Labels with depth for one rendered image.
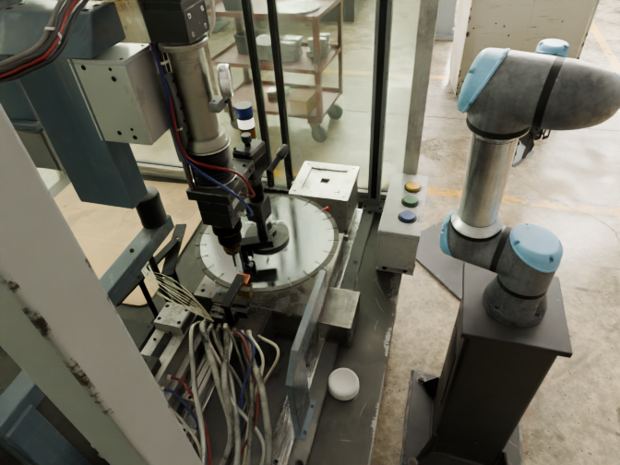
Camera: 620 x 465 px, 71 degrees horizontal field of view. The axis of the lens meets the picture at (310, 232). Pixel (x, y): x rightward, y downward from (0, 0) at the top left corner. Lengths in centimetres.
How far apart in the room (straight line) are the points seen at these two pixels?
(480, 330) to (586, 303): 130
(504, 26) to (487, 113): 313
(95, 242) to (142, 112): 93
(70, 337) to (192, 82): 52
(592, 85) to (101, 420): 78
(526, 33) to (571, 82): 321
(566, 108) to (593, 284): 178
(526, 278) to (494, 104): 44
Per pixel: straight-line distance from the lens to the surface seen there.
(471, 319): 119
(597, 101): 84
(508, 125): 86
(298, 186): 131
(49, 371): 24
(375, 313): 116
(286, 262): 101
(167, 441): 32
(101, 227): 161
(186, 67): 68
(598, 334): 233
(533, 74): 82
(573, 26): 413
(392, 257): 122
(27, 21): 73
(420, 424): 184
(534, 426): 197
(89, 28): 67
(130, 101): 66
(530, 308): 118
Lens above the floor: 166
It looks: 42 degrees down
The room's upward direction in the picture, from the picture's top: 4 degrees counter-clockwise
